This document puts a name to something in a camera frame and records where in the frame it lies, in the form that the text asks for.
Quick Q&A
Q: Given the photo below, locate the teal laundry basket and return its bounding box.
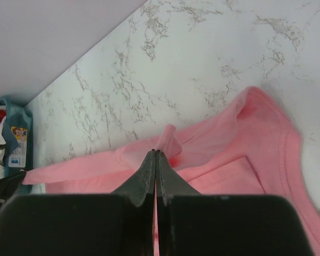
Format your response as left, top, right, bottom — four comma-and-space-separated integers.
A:
0, 95, 34, 194

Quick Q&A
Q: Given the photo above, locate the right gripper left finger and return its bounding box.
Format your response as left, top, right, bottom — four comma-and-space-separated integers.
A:
0, 151, 156, 255

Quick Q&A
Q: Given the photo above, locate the pink t shirt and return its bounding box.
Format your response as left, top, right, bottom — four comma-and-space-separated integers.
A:
23, 87, 320, 255

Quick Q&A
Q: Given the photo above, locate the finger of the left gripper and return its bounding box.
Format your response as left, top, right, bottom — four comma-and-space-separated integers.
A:
0, 171, 26, 208

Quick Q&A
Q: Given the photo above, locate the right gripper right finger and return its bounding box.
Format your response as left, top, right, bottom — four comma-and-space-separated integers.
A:
156, 151, 313, 255

